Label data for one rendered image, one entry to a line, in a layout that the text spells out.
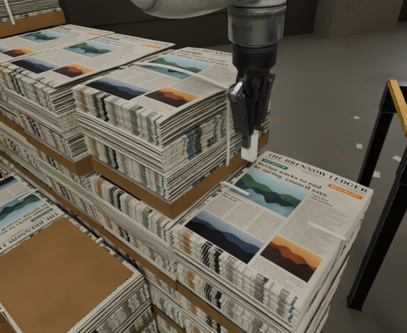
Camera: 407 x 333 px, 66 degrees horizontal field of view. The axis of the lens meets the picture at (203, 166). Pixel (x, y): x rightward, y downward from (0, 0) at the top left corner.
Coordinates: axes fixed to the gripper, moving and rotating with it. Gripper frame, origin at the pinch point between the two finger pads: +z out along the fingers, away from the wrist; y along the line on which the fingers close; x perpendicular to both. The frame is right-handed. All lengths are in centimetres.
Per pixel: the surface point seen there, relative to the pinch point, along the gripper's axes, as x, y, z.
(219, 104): -7.5, 0.0, -6.9
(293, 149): -49, -145, 96
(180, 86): -15.4, 2.9, -10.0
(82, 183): -38.7, 18.9, 16.3
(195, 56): -25.8, -13.9, -10.2
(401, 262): 37, -84, 96
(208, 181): -7.0, 5.2, 9.5
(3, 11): -95, 2, -18
